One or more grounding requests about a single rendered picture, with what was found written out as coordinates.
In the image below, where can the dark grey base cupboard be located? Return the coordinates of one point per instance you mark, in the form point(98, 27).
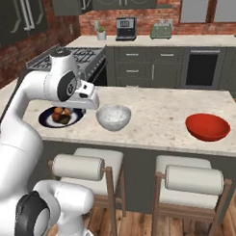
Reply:
point(231, 69)

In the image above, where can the pale green toaster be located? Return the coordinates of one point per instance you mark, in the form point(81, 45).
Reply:
point(161, 31)

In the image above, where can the red-orange fruit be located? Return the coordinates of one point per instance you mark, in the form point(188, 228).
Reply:
point(55, 117)

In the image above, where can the dark green fruit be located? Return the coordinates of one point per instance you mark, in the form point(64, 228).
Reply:
point(65, 120)

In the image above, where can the black coffee machine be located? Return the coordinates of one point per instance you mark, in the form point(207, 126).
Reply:
point(126, 28)

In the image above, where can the dark grey base cupboards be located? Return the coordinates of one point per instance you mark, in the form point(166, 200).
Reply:
point(144, 67)

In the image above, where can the grey dishwasher with dark door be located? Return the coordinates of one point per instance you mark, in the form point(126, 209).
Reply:
point(203, 68)

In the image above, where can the white cushioned wooden stool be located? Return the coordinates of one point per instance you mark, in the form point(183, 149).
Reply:
point(189, 181)
point(92, 165)

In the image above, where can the grey stove with hob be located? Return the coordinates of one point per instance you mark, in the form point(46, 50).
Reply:
point(89, 60)

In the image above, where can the orange fruit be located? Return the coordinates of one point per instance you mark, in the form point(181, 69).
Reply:
point(68, 112)
point(58, 110)

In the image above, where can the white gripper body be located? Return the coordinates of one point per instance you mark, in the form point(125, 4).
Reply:
point(89, 102)

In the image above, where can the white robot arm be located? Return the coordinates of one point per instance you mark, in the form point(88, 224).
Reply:
point(18, 149)

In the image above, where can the red bowl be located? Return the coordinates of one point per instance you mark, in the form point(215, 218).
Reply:
point(207, 126)

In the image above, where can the white speckled bowl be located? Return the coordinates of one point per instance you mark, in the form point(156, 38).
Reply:
point(113, 118)

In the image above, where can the potted plant in white pot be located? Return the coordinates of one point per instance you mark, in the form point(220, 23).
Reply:
point(101, 33)

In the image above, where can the dark grey wall cupboards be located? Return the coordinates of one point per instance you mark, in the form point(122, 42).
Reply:
point(16, 17)
point(106, 1)

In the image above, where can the window with brown frame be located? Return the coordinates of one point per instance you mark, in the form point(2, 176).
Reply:
point(209, 6)

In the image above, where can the dark blue plate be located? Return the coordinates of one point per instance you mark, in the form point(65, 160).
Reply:
point(77, 116)

